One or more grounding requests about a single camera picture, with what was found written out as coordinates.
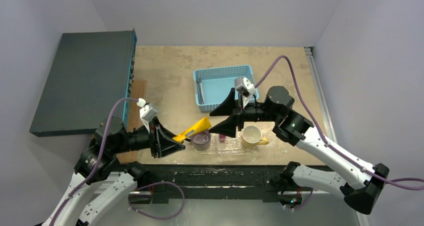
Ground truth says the yellow toothpaste tube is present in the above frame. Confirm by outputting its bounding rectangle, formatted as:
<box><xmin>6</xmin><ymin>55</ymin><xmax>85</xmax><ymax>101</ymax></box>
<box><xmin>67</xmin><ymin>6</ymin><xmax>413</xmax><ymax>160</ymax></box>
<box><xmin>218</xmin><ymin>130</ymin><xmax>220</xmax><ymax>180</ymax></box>
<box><xmin>172</xmin><ymin>116</ymin><xmax>212</xmax><ymax>143</ymax></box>

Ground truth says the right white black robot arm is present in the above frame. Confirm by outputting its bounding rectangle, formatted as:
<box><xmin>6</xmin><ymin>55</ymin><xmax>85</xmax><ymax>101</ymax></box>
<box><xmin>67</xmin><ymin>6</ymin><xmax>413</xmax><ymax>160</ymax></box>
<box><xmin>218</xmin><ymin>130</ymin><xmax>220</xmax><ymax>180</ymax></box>
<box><xmin>210</xmin><ymin>86</ymin><xmax>389</xmax><ymax>215</ymax></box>

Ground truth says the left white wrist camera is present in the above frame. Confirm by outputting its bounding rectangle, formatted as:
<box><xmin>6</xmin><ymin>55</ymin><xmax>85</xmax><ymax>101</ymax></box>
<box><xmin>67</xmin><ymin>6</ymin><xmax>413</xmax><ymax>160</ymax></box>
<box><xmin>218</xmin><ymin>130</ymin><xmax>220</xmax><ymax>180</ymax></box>
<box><xmin>136</xmin><ymin>98</ymin><xmax>158</xmax><ymax>124</ymax></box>

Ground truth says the light blue perforated basket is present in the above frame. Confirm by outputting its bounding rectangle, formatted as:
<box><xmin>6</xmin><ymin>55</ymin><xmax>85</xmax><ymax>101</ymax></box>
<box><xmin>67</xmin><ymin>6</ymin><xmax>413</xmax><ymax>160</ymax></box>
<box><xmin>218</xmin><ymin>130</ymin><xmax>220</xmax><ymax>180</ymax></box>
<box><xmin>193</xmin><ymin>65</ymin><xmax>254</xmax><ymax>113</ymax></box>

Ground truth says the dark grey flat box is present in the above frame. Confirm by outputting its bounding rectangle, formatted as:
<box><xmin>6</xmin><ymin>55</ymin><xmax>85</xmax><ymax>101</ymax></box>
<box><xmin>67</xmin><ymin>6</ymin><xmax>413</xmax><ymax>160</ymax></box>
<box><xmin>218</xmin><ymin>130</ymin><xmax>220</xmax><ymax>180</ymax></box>
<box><xmin>29</xmin><ymin>30</ymin><xmax>137</xmax><ymax>137</ymax></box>

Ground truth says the pink toothpaste tube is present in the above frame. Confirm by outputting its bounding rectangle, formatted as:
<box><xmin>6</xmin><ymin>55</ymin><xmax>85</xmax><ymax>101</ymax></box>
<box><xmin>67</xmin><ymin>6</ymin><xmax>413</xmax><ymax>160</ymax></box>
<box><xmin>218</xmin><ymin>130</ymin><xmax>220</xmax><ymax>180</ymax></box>
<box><xmin>218</xmin><ymin>134</ymin><xmax>226</xmax><ymax>143</ymax></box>

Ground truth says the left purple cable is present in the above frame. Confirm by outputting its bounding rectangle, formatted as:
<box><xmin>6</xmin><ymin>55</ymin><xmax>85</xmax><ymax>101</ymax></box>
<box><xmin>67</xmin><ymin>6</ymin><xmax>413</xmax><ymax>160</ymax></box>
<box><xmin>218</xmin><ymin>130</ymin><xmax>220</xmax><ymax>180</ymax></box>
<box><xmin>47</xmin><ymin>97</ymin><xmax>186</xmax><ymax>226</ymax></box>

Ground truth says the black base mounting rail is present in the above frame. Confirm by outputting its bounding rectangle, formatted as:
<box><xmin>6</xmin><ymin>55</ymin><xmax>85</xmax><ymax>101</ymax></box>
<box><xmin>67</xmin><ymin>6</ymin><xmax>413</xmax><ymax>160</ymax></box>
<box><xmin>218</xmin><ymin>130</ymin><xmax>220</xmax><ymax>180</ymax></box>
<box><xmin>96</xmin><ymin>163</ymin><xmax>345</xmax><ymax>206</ymax></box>

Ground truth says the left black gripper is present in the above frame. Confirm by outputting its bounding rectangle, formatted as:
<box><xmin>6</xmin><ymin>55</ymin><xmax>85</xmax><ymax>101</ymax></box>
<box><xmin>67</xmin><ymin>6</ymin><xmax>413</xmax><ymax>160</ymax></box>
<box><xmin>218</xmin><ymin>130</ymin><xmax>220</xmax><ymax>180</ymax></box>
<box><xmin>112</xmin><ymin>115</ymin><xmax>186</xmax><ymax>157</ymax></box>

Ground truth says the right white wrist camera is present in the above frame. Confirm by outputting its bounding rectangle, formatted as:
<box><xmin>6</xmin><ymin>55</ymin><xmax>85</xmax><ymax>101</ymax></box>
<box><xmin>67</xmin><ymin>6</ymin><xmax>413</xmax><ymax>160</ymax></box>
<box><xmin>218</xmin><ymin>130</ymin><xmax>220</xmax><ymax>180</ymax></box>
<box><xmin>234</xmin><ymin>76</ymin><xmax>256</xmax><ymax>109</ymax></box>

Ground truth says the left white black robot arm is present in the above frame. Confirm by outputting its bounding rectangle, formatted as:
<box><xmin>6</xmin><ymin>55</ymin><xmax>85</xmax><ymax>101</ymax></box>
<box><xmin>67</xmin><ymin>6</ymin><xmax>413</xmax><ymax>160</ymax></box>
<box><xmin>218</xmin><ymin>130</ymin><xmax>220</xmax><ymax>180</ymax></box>
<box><xmin>43</xmin><ymin>116</ymin><xmax>186</xmax><ymax>226</ymax></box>

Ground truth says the purple translucent mug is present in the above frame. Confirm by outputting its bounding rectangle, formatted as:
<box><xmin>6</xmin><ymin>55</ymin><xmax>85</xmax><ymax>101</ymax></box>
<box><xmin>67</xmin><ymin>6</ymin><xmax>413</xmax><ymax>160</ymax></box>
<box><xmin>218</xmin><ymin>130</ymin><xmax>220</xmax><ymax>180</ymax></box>
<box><xmin>190</xmin><ymin>130</ymin><xmax>211</xmax><ymax>151</ymax></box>

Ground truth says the grey toothbrush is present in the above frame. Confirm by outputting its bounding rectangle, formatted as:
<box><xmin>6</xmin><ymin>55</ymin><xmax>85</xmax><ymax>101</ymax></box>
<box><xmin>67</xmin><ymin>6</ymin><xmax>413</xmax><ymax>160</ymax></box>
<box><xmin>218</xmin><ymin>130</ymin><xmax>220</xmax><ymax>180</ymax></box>
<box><xmin>196</xmin><ymin>78</ymin><xmax>204</xmax><ymax>105</ymax></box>

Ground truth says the clear textured oval tray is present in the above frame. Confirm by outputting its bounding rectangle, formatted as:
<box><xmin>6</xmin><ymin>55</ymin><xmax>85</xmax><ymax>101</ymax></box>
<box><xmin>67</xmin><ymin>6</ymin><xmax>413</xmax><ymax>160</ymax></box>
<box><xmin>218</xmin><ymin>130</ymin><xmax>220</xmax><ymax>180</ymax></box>
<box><xmin>193</xmin><ymin>132</ymin><xmax>256</xmax><ymax>156</ymax></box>

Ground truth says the yellow mug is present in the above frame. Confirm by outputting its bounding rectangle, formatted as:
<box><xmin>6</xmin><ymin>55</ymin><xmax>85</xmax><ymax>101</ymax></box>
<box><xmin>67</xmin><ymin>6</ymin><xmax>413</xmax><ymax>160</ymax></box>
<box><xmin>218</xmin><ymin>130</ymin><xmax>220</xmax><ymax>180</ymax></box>
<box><xmin>241</xmin><ymin>125</ymin><xmax>269</xmax><ymax>149</ymax></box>

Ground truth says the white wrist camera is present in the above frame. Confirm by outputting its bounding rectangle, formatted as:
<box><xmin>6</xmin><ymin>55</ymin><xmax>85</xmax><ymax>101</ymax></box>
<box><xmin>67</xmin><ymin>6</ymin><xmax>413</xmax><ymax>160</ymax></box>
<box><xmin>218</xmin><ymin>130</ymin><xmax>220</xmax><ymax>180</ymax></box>
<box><xmin>234</xmin><ymin>76</ymin><xmax>256</xmax><ymax>109</ymax></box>
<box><xmin>136</xmin><ymin>98</ymin><xmax>158</xmax><ymax>124</ymax></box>

